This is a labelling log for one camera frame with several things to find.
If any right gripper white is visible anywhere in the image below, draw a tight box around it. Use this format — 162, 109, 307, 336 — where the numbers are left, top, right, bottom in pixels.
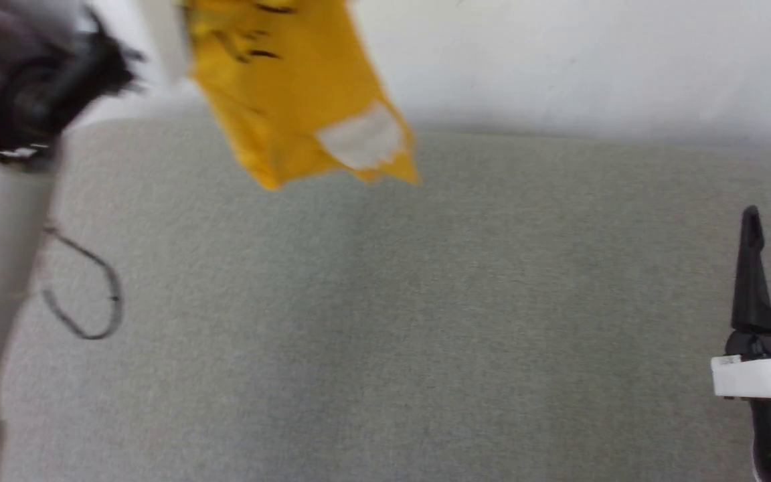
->
711, 206, 771, 401

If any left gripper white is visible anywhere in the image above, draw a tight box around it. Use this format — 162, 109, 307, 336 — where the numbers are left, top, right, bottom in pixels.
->
139, 0, 192, 84

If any yellow printed garment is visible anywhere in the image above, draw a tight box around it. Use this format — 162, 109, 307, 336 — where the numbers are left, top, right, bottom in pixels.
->
181, 0, 421, 191

